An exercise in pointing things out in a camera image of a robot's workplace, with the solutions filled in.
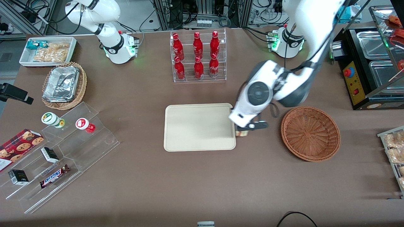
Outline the beige plastic tray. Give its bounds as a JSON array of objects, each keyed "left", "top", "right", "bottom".
[{"left": 163, "top": 103, "right": 236, "bottom": 152}]

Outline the brown wicker basket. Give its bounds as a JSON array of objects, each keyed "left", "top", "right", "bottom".
[{"left": 281, "top": 106, "right": 341, "bottom": 162}]

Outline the tray of pastries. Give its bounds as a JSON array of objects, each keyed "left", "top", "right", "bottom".
[{"left": 377, "top": 125, "right": 404, "bottom": 200}]

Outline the light wicker basket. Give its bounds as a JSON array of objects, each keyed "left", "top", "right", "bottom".
[{"left": 42, "top": 62, "right": 87, "bottom": 110}]

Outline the clear acrylic bottle rack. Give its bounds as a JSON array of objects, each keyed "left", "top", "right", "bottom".
[{"left": 170, "top": 28, "right": 227, "bottom": 83}]

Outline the red cola bottle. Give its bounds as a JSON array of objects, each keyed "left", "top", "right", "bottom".
[
  {"left": 210, "top": 31, "right": 220, "bottom": 57},
  {"left": 174, "top": 56, "right": 185, "bottom": 80},
  {"left": 193, "top": 32, "right": 203, "bottom": 59},
  {"left": 209, "top": 54, "right": 219, "bottom": 78},
  {"left": 172, "top": 33, "right": 184, "bottom": 60},
  {"left": 194, "top": 57, "right": 204, "bottom": 79}
]

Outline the black food warmer appliance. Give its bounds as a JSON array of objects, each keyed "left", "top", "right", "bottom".
[{"left": 331, "top": 27, "right": 404, "bottom": 111}]

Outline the metal equipment rack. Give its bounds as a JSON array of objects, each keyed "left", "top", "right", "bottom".
[{"left": 151, "top": 0, "right": 253, "bottom": 30}]

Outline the steel food pan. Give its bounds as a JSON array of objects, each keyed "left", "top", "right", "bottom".
[
  {"left": 369, "top": 60, "right": 404, "bottom": 95},
  {"left": 356, "top": 31, "right": 392, "bottom": 60}
]

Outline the clear acrylic stepped shelf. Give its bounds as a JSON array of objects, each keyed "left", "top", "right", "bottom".
[{"left": 0, "top": 102, "right": 120, "bottom": 214}]

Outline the red lid snack cup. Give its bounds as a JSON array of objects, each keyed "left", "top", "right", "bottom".
[{"left": 75, "top": 118, "right": 96, "bottom": 133}]

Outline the white plastic bin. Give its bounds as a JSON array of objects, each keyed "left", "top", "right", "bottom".
[{"left": 19, "top": 37, "right": 77, "bottom": 67}]

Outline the aluminium foil container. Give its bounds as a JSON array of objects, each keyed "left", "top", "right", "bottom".
[{"left": 43, "top": 66, "right": 79, "bottom": 102}]

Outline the green lid snack cup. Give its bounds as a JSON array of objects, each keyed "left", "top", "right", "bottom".
[{"left": 41, "top": 112, "right": 66, "bottom": 129}]

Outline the black box with white label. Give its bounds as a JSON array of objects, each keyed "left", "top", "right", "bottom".
[{"left": 40, "top": 147, "right": 60, "bottom": 163}]

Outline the Snickers chocolate bar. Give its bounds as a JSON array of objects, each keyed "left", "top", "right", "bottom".
[{"left": 39, "top": 164, "right": 70, "bottom": 189}]

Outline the clear bag of fried snacks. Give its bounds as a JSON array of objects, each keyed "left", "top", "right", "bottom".
[{"left": 33, "top": 43, "right": 70, "bottom": 63}]

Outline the teal snack packet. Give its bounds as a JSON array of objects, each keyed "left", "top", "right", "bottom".
[{"left": 26, "top": 40, "right": 47, "bottom": 51}]

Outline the red tartan cookie box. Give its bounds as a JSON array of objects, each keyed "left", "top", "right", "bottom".
[{"left": 0, "top": 129, "right": 45, "bottom": 172}]

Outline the black box with gold print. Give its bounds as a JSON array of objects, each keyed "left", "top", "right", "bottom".
[{"left": 8, "top": 169, "right": 29, "bottom": 185}]

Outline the black cable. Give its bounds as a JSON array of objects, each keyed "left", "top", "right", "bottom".
[{"left": 277, "top": 211, "right": 318, "bottom": 227}]

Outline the black clamp bracket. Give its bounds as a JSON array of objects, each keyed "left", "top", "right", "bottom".
[{"left": 0, "top": 83, "right": 34, "bottom": 105}]

